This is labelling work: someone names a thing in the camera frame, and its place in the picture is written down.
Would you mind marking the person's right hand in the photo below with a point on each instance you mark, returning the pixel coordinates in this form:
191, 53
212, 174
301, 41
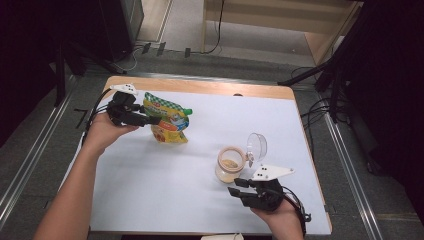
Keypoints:
283, 220

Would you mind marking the glass jar with contents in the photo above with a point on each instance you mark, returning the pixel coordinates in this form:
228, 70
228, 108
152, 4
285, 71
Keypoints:
230, 163

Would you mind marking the metal floor rail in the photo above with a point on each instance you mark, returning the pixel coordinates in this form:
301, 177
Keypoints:
33, 156
200, 78
350, 180

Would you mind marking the person's left hand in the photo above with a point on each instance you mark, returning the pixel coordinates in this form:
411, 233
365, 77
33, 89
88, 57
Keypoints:
101, 133

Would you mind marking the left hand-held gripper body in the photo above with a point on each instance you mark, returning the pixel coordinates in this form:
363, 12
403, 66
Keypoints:
121, 103

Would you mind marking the dark cabinet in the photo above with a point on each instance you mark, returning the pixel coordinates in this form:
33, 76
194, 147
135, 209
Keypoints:
116, 26

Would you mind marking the yellow green seasoning pouch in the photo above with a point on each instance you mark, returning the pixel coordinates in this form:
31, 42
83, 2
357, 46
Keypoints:
173, 115

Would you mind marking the black metal stand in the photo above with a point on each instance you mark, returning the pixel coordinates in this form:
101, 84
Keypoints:
300, 76
60, 76

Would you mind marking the dark curtain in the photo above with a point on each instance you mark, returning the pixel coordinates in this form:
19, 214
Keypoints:
393, 83
20, 50

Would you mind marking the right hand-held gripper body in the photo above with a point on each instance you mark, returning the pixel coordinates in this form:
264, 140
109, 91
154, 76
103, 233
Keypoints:
266, 195

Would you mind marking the black plug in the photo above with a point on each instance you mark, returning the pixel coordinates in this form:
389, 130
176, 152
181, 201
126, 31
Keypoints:
146, 47
161, 48
187, 52

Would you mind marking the wooden shelf unit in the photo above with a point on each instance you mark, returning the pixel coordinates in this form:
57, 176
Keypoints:
260, 15

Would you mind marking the glass jar with hinged lid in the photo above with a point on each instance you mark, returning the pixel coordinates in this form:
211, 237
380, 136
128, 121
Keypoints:
224, 175

